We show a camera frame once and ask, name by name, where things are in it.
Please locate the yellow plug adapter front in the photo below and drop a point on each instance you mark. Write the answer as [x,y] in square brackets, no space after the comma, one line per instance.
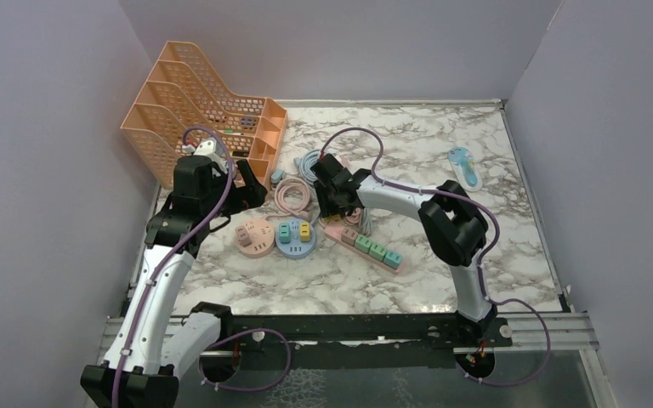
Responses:
[305,232]

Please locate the blue round power strip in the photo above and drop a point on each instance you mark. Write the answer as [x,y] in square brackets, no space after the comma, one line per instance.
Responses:
[296,249]

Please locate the tan plug adapter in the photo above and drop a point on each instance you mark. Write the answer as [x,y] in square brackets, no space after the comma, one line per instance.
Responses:
[349,236]

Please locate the green plug adapter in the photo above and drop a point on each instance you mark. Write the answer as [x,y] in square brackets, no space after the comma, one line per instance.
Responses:
[377,251]
[363,243]

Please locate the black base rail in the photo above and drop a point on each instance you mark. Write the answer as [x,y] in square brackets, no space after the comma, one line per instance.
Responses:
[350,341]

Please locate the orange mesh file organizer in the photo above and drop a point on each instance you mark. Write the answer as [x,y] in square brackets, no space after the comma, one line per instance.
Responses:
[185,101]

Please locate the teal plug adapter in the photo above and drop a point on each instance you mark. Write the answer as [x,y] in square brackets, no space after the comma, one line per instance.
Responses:
[392,259]
[284,233]

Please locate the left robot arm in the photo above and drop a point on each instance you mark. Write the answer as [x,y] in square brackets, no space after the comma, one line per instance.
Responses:
[143,367]

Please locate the blue white oval device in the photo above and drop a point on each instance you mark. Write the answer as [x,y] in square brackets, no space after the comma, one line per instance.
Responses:
[464,166]

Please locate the pink plug adapter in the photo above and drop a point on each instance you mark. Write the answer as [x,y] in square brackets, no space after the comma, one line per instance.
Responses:
[243,236]

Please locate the pink long power strip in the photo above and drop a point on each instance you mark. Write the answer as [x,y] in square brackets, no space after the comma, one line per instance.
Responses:
[332,231]

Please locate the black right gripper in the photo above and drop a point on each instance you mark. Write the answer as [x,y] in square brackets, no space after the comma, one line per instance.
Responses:
[327,208]

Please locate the pink round power strip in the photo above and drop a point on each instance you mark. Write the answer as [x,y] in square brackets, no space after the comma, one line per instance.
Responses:
[263,237]

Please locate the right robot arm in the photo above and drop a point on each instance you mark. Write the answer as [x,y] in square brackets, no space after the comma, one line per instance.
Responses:
[454,225]

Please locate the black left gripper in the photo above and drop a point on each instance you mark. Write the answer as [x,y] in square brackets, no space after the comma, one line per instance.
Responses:
[250,196]

